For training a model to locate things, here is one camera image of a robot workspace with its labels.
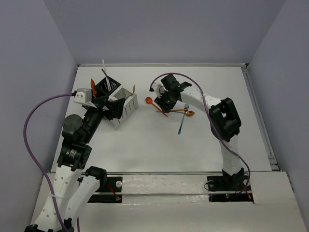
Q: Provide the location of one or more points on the white chopstick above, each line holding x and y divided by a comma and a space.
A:
104, 67

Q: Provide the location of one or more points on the white utensil caddy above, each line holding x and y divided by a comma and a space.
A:
131, 104

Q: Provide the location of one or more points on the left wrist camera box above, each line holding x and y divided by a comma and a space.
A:
83, 96

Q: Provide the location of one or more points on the orange plastic knife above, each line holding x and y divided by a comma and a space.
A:
93, 88

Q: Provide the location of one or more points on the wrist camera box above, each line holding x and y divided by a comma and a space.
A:
159, 90
83, 96

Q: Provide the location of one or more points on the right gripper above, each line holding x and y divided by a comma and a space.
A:
165, 108

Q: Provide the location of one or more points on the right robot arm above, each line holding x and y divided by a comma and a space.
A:
224, 121

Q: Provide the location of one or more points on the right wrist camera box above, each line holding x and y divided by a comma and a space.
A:
159, 90

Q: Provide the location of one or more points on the orange plastic spoon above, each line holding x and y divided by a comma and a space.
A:
149, 101

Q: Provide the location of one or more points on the black utensil caddy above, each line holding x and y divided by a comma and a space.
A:
102, 90

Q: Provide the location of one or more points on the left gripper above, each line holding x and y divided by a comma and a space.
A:
106, 107

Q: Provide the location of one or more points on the gold metal spoon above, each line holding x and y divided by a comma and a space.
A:
189, 113

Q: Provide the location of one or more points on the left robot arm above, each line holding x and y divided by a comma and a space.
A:
73, 184

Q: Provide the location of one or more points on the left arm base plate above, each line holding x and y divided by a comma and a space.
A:
111, 192

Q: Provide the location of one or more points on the iridescent metal fork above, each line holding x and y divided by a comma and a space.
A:
184, 113

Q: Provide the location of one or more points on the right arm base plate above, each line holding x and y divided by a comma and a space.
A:
220, 192

